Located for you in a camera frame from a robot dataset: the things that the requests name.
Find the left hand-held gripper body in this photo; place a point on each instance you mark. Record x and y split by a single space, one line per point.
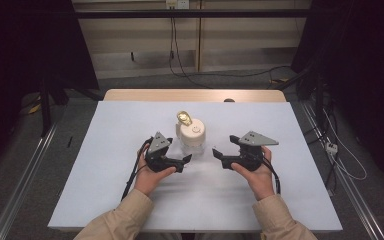
158 143

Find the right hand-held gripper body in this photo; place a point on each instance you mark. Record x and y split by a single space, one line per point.
255 140

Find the clear cup with cream lid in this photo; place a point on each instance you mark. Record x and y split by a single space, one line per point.
191 135

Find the person's left hand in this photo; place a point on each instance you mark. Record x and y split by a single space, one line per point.
148 181

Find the person's right hand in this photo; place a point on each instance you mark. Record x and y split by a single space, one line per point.
261 181

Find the white table board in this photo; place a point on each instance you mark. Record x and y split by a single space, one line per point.
206 200

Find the wooden table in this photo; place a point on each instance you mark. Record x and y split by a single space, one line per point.
180 95

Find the white power strip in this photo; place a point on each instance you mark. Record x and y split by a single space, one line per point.
331 148

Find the black metal stand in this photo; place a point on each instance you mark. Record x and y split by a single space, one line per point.
45 106

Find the yellow floor tape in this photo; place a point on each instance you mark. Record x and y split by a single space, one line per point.
35 108

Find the black horizontal bar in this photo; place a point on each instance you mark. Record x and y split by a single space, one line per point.
193 13

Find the black curtain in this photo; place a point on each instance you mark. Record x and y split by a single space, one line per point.
363 66
30 43

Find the metal floor rail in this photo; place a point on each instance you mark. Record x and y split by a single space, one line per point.
346 186
23 186

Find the white wall outlet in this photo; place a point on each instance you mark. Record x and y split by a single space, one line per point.
177 4

